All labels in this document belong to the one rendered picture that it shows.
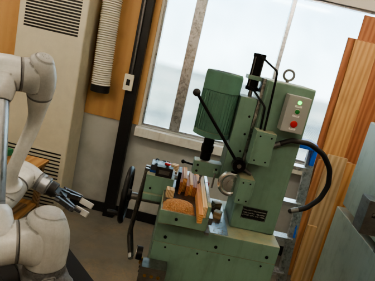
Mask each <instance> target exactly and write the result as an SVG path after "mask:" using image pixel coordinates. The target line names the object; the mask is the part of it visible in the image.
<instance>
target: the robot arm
mask: <svg viewBox="0 0 375 281"><path fill-rule="evenodd" d="M56 82H57V73H56V67H55V63H54V59H53V58H52V56H51V55H49V54H47V53H44V52H37V53H35V54H32V55H31V56H30V57H20V56H15V55H11V54H4V53H0V267H1V266H5V265H11V264H15V267H16V268H17V269H18V273H19V276H20V281H73V278H72V277H71V276H70V275H69V272H68V270H67V268H66V260H67V256H68V252H69V244H70V229H69V224H68V221H67V218H66V216H65V214H64V212H63V211H62V209H60V208H58V207H56V206H51V205H45V206H41V207H37V208H35V209H34V210H32V211H31V212H29V213H28V215H27V216H26V217H24V218H21V219H19V220H14V217H13V212H12V208H13V207H15V206H16V205H17V203H18V202H19V201H20V200H21V198H23V196H24V194H25V193H26V191H27V190H28V189H30V188H32V189H34V190H36V191H37V192H39V193H41V194H44V193H45V194H46V195H48V196H49V197H53V196H54V197H55V198H54V201H55V202H57V203H59V204H60V205H61V206H63V207H64V208H66V209H67V210H68V211H70V212H73V211H75V212H77V213H79V214H81V215H82V216H84V217H87V216H88V214H89V212H88V211H86V210H85V209H82V208H81V207H79V206H78V205H76V206H75V205H74V204H73V203H72V202H71V201H70V200H69V199H68V198H71V199H73V200H77V201H79V203H81V204H82V205H84V206H86V207H88V208H89V209H92V207H93V206H94V204H93V203H91V202H89V201H88V200H86V199H84V198H83V195H82V194H80V193H77V192H75V191H73V190H71V189H69V188H67V187H66V186H64V188H61V187H60V184H59V183H57V182H56V181H53V178H52V177H50V176H48V175H47V174H45V173H43V172H42V171H41V170H40V169H39V168H37V167H36V166H34V165H33V164H31V163H29V162H27V161H25V159H26V157H27V155H28V153H29V151H30V149H31V147H32V145H33V143H34V141H35V139H36V137H37V134H38V132H39V130H40V128H41V125H42V122H43V120H44V117H45V114H46V112H47V109H48V107H49V105H50V103H51V101H52V97H53V95H54V92H55V89H56ZM16 91H20V92H24V93H26V96H27V107H28V115H27V120H26V124H25V126H24V128H23V131H22V133H21V135H20V138H19V140H18V142H17V144H16V147H15V149H14V151H13V153H12V156H11V158H10V160H9V163H8V164H7V152H8V126H9V103H10V102H11V101H12V100H13V98H14V95H15V93H16Z"/></svg>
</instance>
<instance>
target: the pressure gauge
mask: <svg viewBox="0 0 375 281"><path fill-rule="evenodd" d="M143 248H144V247H143V246H140V245H137V249H136V253H135V256H134V259H137V260H139V262H138V263H139V264H140V262H142V261H143V257H142V253H143Z"/></svg>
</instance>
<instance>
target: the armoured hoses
mask: <svg viewBox="0 0 375 281"><path fill-rule="evenodd" d="M150 168H151V166H150V165H146V167H145V171H144V175H143V179H142V182H141V185H140V189H139V192H138V197H137V200H136V204H135V207H134V210H133V214H132V217H131V222H130V223H129V227H128V233H127V247H128V259H129V260H131V259H133V256H134V250H133V228H134V223H135V221H136V217H137V213H138V209H139V206H140V203H141V198H142V193H143V189H144V185H145V180H146V175H147V172H148V171H149V170H150Z"/></svg>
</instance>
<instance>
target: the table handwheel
mask: <svg viewBox="0 0 375 281"><path fill-rule="evenodd" d="M134 175H135V167H134V166H130V168H129V169H128V172H127V175H126V179H125V181H124V185H123V188H122V192H121V199H120V202H119V208H118V215H117V221H118V223H120V224H121V223H122V222H123V221H124V218H125V215H126V212H127V208H128V204H129V201H130V200H131V199H133V200H137V197H138V193H136V192H132V187H133V181H134ZM141 201H143V202H148V203H152V204H157V205H160V202H156V201H151V200H146V199H141Z"/></svg>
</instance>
